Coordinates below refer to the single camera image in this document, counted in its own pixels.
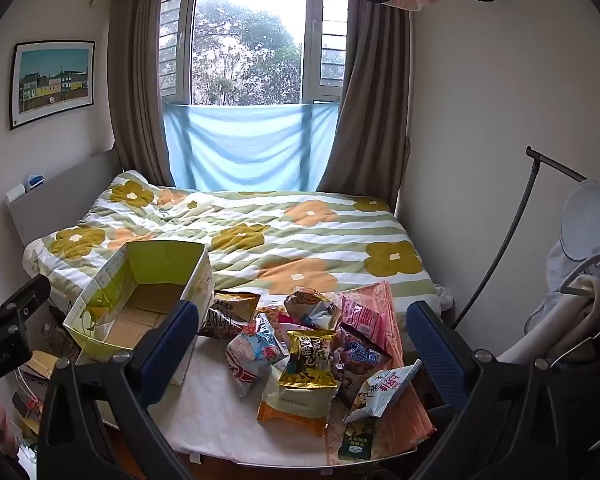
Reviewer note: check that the cardboard box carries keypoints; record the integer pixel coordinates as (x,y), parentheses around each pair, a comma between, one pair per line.
(130,280)

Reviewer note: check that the white mesh garment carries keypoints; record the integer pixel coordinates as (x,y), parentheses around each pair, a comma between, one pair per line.
(547,300)

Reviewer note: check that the white red blue snack packet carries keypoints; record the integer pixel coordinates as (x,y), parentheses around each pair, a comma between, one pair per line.
(252,355)

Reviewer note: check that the gold black snack packet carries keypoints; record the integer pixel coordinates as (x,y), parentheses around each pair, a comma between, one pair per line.
(307,360)

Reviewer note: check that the crumpled silver snack packet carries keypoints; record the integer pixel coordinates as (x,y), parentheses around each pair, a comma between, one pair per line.
(312,307)

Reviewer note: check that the green snack packet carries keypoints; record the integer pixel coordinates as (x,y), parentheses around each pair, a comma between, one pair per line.
(357,442)

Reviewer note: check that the orange white snack packet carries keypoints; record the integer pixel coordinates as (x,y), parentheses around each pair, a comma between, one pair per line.
(290,410)

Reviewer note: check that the small blue item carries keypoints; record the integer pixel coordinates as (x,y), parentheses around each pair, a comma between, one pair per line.
(35,181)

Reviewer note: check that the white round disc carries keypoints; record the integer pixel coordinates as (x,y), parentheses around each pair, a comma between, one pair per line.
(592,220)

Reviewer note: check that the small white item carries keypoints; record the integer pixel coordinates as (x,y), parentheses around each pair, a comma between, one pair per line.
(15,194)

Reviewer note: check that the white plastic bag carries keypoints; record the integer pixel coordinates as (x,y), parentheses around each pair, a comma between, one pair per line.
(445,295)

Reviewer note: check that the brown curtain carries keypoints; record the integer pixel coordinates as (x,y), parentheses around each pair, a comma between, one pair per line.
(135,85)
(372,110)

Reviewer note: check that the window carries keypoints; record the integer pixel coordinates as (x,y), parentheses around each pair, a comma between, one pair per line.
(245,45)

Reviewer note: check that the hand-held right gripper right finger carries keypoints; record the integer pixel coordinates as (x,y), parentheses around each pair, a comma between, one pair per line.
(432,352)

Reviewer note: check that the floral striped blanket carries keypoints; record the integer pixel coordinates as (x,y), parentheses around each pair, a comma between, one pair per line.
(290,240)

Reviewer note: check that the black curved pole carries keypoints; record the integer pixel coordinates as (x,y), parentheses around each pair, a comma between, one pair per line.
(480,270)

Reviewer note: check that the small yellow box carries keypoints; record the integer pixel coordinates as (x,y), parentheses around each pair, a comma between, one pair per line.
(42,362)

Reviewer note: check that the pink snack packet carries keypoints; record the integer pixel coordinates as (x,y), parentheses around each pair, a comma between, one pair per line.
(367,317)

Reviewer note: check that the light blue cloth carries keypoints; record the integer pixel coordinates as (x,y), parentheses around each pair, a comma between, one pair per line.
(245,150)

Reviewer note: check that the framed house picture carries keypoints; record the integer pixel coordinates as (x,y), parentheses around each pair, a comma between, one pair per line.
(52,85)

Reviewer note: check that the brown blue-print snack packet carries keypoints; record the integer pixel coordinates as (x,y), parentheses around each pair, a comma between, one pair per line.
(362,355)

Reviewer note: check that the grey headboard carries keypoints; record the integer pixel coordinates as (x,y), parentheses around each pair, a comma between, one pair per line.
(65,195)

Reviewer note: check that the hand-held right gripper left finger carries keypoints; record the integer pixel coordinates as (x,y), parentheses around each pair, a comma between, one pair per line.
(175,342)

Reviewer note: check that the dark striped snack packet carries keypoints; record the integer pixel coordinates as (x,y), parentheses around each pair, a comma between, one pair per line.
(227,317)

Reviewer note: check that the beige cloth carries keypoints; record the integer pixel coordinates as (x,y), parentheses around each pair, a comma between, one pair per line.
(580,310)

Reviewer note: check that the white floral table cloth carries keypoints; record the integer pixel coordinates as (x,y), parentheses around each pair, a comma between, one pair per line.
(215,410)

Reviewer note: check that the orange plastic bag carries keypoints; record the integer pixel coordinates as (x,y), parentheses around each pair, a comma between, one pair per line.
(410,420)

